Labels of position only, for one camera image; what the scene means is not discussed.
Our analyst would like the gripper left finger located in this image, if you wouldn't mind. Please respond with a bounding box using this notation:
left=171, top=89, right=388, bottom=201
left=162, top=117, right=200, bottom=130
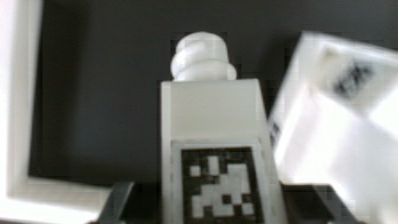
left=89, top=182, right=136, bottom=224

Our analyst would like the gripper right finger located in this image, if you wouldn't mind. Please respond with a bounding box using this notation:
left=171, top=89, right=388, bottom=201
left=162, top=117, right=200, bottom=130
left=313, top=185, right=365, bottom=224

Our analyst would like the white table leg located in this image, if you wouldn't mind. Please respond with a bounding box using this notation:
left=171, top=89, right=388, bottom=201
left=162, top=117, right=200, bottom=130
left=162, top=32, right=288, bottom=224

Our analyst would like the white square table top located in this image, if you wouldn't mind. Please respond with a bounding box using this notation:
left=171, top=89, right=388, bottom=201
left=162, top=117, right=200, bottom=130
left=271, top=32, right=398, bottom=224

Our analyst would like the white U-shaped obstacle fence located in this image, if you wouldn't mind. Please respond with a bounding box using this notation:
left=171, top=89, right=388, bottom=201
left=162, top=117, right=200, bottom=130
left=0, top=0, right=111, bottom=224

